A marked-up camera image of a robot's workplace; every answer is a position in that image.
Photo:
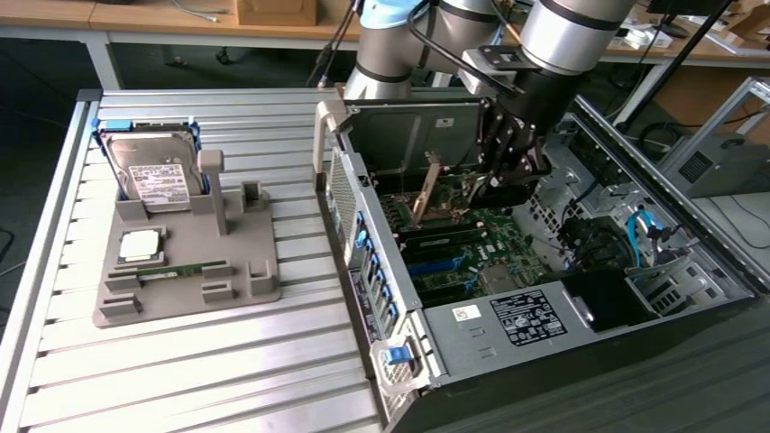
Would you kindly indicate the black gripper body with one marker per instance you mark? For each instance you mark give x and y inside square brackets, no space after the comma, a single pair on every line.
[541,97]

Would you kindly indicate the open grey PC case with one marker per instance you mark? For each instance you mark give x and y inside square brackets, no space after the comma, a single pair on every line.
[457,338]

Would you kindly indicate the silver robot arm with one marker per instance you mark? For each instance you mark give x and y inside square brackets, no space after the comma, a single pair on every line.
[566,40]

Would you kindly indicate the black tripod pole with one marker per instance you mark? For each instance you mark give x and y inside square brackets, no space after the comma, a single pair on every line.
[680,58]

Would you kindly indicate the grey power supply unit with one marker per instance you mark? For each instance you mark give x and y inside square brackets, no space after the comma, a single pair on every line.
[469,329]

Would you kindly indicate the black installed RAM stick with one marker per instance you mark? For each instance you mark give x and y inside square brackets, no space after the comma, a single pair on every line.
[445,242]

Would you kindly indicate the CPU socket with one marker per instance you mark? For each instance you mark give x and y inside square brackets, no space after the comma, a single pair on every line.
[445,216]

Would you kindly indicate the black monitor with stand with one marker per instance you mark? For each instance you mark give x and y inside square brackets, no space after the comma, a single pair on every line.
[671,30]

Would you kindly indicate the brown cardboard box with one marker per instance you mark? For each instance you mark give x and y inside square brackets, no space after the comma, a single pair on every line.
[277,12]

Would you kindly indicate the brown cardboard piece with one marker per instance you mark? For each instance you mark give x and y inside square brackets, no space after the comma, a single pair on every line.
[752,24]

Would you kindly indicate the grey chipset heat sink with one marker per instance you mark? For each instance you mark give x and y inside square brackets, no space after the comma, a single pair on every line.
[502,279]

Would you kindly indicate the blue expansion slot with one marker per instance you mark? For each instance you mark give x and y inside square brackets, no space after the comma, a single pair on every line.
[436,267]

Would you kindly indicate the aluminium profile frame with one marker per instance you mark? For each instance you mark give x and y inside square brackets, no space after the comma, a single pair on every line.
[760,83]

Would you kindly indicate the graphics card with metal bracket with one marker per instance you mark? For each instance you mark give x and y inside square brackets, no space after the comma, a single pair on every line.
[505,196]

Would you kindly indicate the thin metal locking lever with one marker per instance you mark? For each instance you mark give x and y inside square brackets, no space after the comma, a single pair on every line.
[402,180]

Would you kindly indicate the green RAM stick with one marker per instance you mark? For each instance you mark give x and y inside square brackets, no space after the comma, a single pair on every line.
[174,270]

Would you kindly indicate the blue disk carrier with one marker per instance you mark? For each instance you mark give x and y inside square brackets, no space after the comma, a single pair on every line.
[114,126]

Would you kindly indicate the green motherboard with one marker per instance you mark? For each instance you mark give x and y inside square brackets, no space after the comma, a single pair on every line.
[500,234]

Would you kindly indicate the perforated metal drive cage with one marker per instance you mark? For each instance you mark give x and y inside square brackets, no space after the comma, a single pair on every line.
[566,194]

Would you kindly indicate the white small box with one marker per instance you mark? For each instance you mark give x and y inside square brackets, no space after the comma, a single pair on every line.
[653,39]

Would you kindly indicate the grey disk bay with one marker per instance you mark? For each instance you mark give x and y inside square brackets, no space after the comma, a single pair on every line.
[680,288]

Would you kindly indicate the grey computer tower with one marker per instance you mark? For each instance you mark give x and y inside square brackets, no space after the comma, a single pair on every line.
[723,167]

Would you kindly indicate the blue case latch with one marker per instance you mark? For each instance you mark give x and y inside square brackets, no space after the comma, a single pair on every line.
[398,354]

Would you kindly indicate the silver CPU chip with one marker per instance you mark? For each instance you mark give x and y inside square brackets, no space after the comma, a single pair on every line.
[138,247]

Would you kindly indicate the grey parts rack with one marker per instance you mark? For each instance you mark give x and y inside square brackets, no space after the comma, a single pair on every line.
[193,297]

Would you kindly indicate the silver hard disk drive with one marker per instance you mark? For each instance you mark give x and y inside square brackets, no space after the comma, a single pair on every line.
[150,167]

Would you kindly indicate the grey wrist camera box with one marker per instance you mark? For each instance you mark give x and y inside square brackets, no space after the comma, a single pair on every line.
[500,63]

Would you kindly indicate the wooden office desk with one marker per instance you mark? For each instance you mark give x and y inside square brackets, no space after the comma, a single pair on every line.
[150,20]
[692,52]

